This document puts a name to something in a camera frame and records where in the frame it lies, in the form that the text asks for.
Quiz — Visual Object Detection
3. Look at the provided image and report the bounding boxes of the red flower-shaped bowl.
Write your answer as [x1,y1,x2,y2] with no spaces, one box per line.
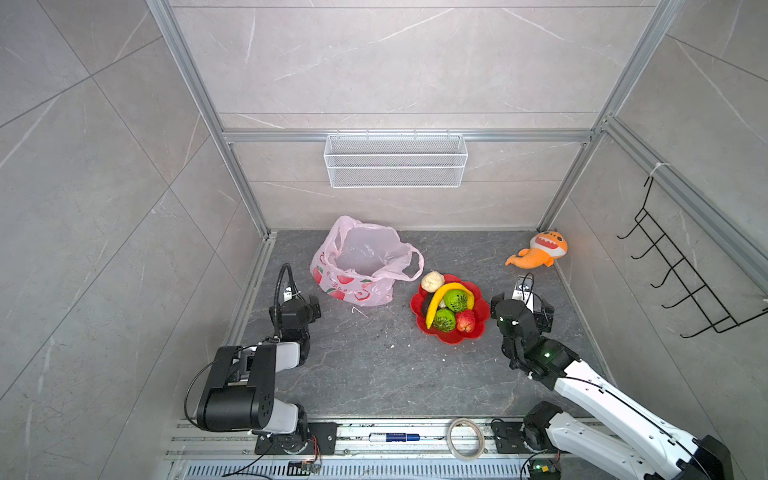
[410,274,490,344]

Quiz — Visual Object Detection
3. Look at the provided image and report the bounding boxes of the red fruit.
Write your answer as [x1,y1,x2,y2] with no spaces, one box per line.
[455,309,477,334]

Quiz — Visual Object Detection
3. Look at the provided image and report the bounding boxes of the green bumpy fruit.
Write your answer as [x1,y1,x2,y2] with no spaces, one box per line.
[431,308,457,333]

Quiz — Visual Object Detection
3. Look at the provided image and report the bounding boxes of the pink plastic bag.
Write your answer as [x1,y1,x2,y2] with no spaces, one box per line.
[310,216,425,307]

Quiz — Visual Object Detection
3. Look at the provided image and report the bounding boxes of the beige round fruit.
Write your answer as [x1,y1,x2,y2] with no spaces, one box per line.
[420,271,446,293]

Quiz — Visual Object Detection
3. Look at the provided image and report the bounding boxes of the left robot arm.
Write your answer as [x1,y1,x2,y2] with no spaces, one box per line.
[183,293,322,455]

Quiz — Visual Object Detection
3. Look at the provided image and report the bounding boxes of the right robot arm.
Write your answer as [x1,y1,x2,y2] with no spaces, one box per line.
[490,295,734,479]

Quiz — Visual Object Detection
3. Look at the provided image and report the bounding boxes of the orange shark plush toy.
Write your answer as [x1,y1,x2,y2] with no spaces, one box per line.
[505,231,568,270]

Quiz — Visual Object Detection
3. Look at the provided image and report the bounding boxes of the white tape roll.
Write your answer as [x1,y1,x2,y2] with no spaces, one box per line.
[445,418,486,462]

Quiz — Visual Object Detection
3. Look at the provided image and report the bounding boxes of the blue white marker pen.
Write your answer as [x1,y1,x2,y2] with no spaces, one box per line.
[368,432,421,443]

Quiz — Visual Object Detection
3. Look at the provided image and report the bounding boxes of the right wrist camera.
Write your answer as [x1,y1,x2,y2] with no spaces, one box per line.
[512,273,535,305]

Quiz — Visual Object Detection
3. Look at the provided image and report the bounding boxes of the black corrugated cable conduit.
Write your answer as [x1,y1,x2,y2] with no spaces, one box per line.
[272,262,299,340]

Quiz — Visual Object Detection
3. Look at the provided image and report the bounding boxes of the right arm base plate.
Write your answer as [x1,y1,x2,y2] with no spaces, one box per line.
[489,418,559,454]

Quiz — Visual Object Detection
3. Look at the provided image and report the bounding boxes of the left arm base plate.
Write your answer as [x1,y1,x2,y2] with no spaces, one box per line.
[254,422,339,456]

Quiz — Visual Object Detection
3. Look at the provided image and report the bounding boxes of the white wire mesh basket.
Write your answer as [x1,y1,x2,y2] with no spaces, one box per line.
[323,133,469,189]

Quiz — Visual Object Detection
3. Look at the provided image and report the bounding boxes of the black wire hook rack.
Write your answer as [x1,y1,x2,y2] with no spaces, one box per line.
[616,176,767,339]

